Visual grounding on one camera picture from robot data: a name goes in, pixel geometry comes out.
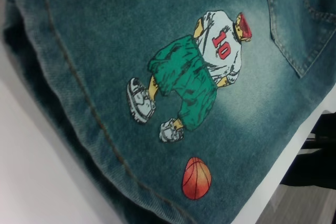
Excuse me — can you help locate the blue denim shorts basketball print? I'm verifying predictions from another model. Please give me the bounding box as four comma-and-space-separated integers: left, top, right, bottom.
2, 0, 336, 224

